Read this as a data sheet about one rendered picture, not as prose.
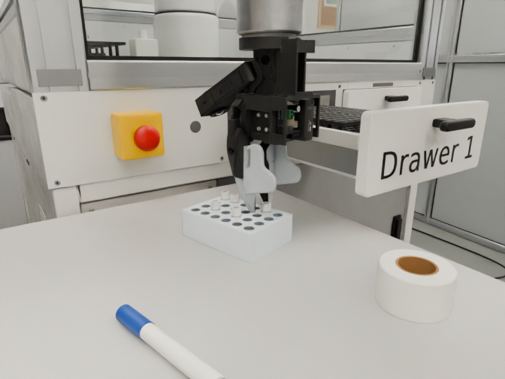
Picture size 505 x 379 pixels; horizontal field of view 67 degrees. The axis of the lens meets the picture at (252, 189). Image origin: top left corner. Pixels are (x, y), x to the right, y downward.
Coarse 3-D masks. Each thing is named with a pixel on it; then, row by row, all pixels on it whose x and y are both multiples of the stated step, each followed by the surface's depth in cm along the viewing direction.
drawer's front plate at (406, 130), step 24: (384, 120) 48; (408, 120) 51; (432, 120) 54; (480, 120) 62; (360, 144) 49; (384, 144) 49; (408, 144) 52; (432, 144) 56; (480, 144) 64; (360, 168) 50; (408, 168) 54; (432, 168) 57; (456, 168) 62; (360, 192) 50; (384, 192) 52
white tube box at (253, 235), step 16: (192, 208) 52; (208, 208) 52; (224, 208) 52; (256, 208) 53; (272, 208) 52; (192, 224) 51; (208, 224) 49; (224, 224) 47; (240, 224) 48; (256, 224) 48; (272, 224) 47; (288, 224) 50; (208, 240) 49; (224, 240) 47; (240, 240) 45; (256, 240) 45; (272, 240) 48; (288, 240) 51; (240, 256) 46; (256, 256) 46
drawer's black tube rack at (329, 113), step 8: (320, 112) 71; (328, 112) 71; (336, 112) 72; (344, 112) 71; (352, 112) 71; (360, 112) 71; (320, 120) 62; (328, 120) 60; (336, 120) 61; (336, 128) 73; (344, 128) 72; (352, 128) 72
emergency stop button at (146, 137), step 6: (144, 126) 58; (150, 126) 59; (138, 132) 58; (144, 132) 58; (150, 132) 59; (156, 132) 59; (138, 138) 58; (144, 138) 58; (150, 138) 59; (156, 138) 60; (138, 144) 58; (144, 144) 59; (150, 144) 59; (156, 144) 60; (144, 150) 59; (150, 150) 60
